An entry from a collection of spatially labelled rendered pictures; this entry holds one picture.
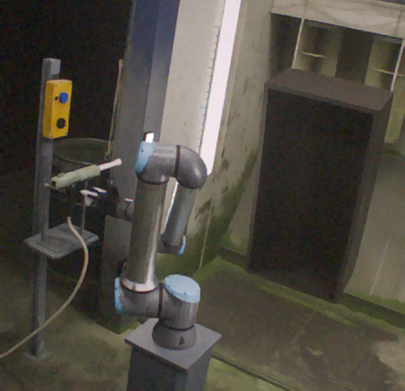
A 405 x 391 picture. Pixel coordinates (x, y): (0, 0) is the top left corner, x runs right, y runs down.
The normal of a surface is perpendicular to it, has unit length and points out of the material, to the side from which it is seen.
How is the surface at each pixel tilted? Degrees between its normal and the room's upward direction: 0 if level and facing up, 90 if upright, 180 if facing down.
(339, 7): 90
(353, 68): 90
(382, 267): 57
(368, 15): 90
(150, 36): 90
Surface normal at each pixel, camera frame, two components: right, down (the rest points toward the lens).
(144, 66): -0.48, 0.23
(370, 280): -0.33, -0.31
